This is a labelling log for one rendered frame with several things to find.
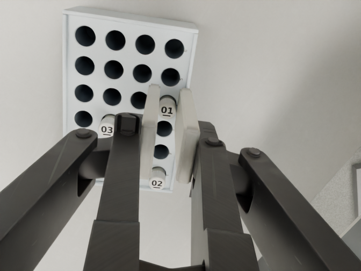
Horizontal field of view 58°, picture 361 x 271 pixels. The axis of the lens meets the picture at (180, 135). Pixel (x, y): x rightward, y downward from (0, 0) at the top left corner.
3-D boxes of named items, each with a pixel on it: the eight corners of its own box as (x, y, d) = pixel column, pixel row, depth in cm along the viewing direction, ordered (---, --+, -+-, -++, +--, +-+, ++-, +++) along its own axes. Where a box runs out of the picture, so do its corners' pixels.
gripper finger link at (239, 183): (200, 163, 14) (267, 170, 14) (192, 119, 19) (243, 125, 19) (194, 192, 15) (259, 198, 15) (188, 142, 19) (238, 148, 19)
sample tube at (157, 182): (165, 161, 28) (164, 192, 24) (150, 159, 28) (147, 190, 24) (166, 148, 28) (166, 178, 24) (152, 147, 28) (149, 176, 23)
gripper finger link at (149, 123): (150, 181, 16) (135, 179, 16) (155, 126, 23) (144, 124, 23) (157, 126, 15) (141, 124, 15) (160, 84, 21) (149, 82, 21)
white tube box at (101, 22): (172, 169, 29) (172, 193, 25) (76, 158, 28) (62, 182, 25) (194, 23, 24) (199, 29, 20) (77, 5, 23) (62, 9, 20)
